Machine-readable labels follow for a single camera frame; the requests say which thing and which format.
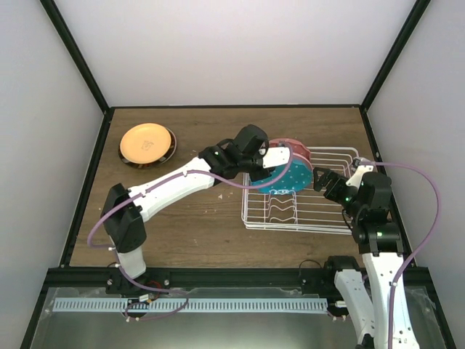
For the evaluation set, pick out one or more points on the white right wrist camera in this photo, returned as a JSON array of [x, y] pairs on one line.
[[360, 166]]

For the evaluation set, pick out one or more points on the white wire dish rack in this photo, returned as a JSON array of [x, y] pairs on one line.
[[303, 211]]

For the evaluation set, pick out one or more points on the dark pink scalloped plate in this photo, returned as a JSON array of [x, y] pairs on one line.
[[299, 149]]

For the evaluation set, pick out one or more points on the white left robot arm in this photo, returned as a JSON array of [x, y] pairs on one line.
[[127, 210]]

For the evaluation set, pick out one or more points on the yellow plate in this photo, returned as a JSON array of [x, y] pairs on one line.
[[145, 143]]

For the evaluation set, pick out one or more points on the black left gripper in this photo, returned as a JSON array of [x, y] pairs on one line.
[[256, 176]]

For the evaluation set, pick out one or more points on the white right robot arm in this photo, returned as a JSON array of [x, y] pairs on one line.
[[379, 314]]

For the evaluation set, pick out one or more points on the black front mounting rail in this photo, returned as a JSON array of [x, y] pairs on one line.
[[310, 280]]

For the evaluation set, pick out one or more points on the dark striped rim plate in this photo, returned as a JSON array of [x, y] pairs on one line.
[[167, 157]]

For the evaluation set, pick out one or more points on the teal plate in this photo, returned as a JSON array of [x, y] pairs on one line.
[[293, 181]]

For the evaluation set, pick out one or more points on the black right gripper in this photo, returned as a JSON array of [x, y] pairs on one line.
[[338, 179]]

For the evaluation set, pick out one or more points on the light pink plate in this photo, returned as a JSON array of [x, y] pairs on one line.
[[298, 160]]

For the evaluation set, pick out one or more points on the slotted grey cable duct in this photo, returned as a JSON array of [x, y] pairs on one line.
[[195, 305]]

